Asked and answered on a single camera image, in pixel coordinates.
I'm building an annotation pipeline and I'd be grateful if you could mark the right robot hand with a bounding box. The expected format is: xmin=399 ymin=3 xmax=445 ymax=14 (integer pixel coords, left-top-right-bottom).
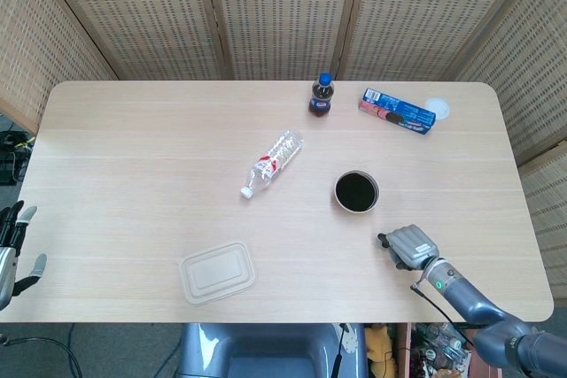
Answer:
xmin=377 ymin=223 xmax=440 ymax=272

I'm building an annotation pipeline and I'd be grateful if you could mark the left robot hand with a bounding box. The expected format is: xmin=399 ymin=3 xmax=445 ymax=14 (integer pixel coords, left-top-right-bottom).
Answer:
xmin=0 ymin=200 xmax=48 ymax=311

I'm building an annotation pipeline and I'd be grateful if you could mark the white bowl with dark interior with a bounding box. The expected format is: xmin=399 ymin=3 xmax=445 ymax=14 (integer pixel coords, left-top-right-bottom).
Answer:
xmin=333 ymin=169 xmax=380 ymax=215

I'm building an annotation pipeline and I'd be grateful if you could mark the yellow plush toy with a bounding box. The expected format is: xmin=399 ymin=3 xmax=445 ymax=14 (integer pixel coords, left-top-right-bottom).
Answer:
xmin=365 ymin=323 xmax=398 ymax=378

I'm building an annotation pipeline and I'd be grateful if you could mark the brown crate of clutter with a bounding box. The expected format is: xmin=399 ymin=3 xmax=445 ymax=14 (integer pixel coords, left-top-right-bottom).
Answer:
xmin=396 ymin=322 xmax=504 ymax=378

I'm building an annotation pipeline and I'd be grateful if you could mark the blue cookie box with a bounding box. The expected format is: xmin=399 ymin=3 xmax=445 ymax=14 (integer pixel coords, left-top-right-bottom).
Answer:
xmin=357 ymin=87 xmax=438 ymax=138

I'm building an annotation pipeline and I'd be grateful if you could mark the white round table grommet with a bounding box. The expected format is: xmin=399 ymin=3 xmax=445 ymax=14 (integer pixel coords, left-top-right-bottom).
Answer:
xmin=423 ymin=96 xmax=452 ymax=122

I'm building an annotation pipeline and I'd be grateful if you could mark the woven bamboo screen panel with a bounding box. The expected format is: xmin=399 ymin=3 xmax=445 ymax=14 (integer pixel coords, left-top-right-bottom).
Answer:
xmin=454 ymin=0 xmax=567 ymax=166
xmin=201 ymin=0 xmax=369 ymax=82
xmin=517 ymin=141 xmax=567 ymax=273
xmin=33 ymin=0 xmax=234 ymax=82
xmin=0 ymin=0 xmax=119 ymax=135
xmin=338 ymin=0 xmax=555 ymax=82

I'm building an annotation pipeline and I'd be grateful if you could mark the clear plastic water bottle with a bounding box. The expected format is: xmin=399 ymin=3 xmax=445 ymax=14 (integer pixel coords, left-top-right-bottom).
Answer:
xmin=240 ymin=128 xmax=307 ymax=200

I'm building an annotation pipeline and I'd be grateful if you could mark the cola bottle with blue cap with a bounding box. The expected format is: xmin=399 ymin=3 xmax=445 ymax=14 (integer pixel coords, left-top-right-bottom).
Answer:
xmin=308 ymin=73 xmax=335 ymax=119

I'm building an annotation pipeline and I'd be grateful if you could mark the grey robot torso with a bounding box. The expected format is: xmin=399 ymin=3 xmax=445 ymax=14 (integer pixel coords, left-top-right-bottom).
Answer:
xmin=179 ymin=322 xmax=369 ymax=378

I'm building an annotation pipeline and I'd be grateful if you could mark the beige pulp food container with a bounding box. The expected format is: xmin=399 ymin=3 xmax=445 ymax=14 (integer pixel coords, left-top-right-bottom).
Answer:
xmin=177 ymin=241 xmax=258 ymax=307

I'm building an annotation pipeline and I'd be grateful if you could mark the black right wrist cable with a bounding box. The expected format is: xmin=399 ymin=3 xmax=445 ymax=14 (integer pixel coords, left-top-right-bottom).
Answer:
xmin=410 ymin=275 xmax=479 ymax=339

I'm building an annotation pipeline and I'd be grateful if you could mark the black floor cable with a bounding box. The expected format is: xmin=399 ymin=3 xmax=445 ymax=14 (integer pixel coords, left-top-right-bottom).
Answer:
xmin=0 ymin=336 xmax=85 ymax=378

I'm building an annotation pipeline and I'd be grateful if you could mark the black equipment with cables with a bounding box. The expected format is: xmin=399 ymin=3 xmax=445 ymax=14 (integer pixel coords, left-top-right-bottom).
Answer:
xmin=0 ymin=129 xmax=36 ymax=184

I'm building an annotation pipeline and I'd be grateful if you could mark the blue floor cable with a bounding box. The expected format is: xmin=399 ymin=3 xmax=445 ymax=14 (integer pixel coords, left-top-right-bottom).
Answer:
xmin=65 ymin=323 xmax=76 ymax=378

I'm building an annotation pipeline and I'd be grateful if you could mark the white bracket with black rod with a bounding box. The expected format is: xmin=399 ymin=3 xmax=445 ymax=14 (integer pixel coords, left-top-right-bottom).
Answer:
xmin=330 ymin=322 xmax=358 ymax=378

